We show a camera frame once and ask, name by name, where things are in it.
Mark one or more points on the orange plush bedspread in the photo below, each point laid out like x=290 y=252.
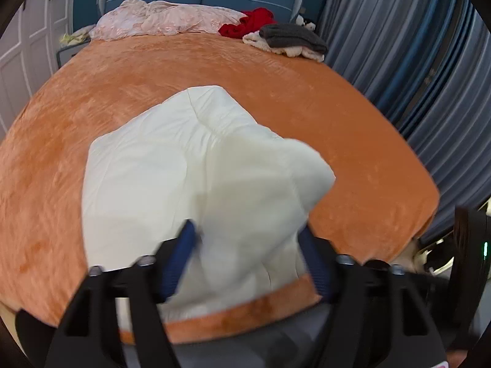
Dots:
x=382 y=196

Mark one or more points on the grey-blue curtain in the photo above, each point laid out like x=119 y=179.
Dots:
x=425 y=65

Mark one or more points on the dark grey knit garment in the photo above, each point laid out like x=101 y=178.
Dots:
x=285 y=35

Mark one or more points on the pink floral duvet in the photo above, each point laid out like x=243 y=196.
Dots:
x=139 y=18

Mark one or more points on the yellow-white clutter on nightstand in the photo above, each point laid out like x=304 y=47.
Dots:
x=79 y=36

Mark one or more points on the cream quilted coat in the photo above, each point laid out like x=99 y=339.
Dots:
x=199 y=156

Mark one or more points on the cream fluffy garment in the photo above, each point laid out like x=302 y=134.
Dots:
x=255 y=40

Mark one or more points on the grey bedside table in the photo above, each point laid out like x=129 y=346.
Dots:
x=64 y=55

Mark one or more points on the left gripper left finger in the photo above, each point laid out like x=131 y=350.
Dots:
x=89 y=334

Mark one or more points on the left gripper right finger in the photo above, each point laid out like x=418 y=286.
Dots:
x=377 y=318

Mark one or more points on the red garment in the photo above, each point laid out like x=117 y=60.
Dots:
x=253 y=21

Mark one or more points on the plush toy by headboard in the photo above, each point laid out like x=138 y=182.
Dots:
x=304 y=22

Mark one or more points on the white panelled wardrobe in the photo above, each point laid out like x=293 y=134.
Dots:
x=28 y=52

